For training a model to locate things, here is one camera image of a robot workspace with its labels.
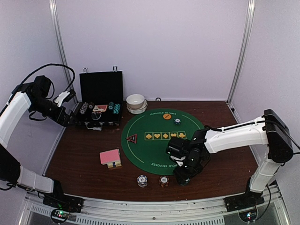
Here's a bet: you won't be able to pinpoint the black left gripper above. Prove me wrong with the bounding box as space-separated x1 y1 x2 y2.
29 96 79 127

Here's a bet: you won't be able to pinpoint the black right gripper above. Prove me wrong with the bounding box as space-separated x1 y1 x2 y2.
173 154 203 185

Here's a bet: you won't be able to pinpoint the orange big blind button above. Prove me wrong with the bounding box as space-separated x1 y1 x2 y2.
163 113 172 120

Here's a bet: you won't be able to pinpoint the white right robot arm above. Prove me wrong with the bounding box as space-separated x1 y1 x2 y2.
166 109 293 207

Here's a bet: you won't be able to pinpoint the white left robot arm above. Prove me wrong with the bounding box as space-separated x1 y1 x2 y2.
0 75 77 208

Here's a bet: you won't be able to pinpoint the blue white chip stack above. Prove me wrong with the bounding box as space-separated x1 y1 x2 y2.
137 175 148 188

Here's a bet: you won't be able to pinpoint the brown chip row in case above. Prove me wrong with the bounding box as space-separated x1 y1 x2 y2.
88 102 95 109

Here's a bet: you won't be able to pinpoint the clear acrylic dealer button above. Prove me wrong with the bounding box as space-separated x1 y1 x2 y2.
91 112 101 120

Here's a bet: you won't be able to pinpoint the red playing card deck case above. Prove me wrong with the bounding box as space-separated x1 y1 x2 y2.
93 105 107 112

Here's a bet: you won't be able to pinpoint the black poker chip case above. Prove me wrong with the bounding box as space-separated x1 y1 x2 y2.
75 71 123 128

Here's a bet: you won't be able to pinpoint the green round poker mat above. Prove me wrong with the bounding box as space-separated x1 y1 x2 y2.
121 108 204 176

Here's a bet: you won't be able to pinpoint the dark blue chips in case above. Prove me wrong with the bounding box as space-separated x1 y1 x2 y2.
108 102 115 110

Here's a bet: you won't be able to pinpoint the triangular black red all-in marker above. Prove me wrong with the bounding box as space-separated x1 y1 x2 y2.
126 134 137 144

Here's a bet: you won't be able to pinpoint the teal chip row in case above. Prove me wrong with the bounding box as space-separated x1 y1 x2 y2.
112 104 121 114

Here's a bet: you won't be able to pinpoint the gold card box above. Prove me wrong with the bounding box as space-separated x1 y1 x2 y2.
107 149 122 168

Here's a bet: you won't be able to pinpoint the pink backed card deck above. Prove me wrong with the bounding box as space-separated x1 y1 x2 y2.
99 149 120 165

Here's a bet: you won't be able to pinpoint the white scalloped dish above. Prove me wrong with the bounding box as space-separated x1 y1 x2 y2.
127 100 148 114

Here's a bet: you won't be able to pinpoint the white ceramic bowl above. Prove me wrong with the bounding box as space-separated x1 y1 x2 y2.
126 94 145 110

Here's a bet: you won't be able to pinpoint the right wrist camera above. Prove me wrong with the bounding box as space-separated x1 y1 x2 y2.
166 137 191 158

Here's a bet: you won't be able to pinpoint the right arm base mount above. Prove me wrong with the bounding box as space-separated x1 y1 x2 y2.
224 195 265 212

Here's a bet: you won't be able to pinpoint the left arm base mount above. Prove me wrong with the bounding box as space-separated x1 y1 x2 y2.
42 180 83 213

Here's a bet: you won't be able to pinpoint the aluminium front rail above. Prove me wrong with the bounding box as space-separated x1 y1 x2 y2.
17 183 292 225

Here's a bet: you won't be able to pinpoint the aluminium frame post left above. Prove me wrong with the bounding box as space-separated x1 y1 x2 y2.
49 0 73 90

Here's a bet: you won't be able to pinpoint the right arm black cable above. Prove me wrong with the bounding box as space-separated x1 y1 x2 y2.
264 117 300 157

